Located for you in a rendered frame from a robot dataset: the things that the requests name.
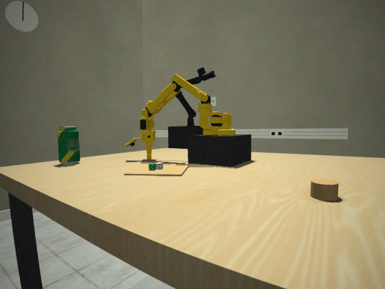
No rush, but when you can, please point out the green drink can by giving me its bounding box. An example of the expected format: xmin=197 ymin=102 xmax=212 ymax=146
xmin=58 ymin=127 xmax=80 ymax=165

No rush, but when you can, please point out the brown cylinder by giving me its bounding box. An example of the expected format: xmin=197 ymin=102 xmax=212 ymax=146
xmin=310 ymin=179 xmax=339 ymax=200

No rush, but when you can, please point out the tan flat mat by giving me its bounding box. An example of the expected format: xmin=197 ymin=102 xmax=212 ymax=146
xmin=124 ymin=164 xmax=189 ymax=176

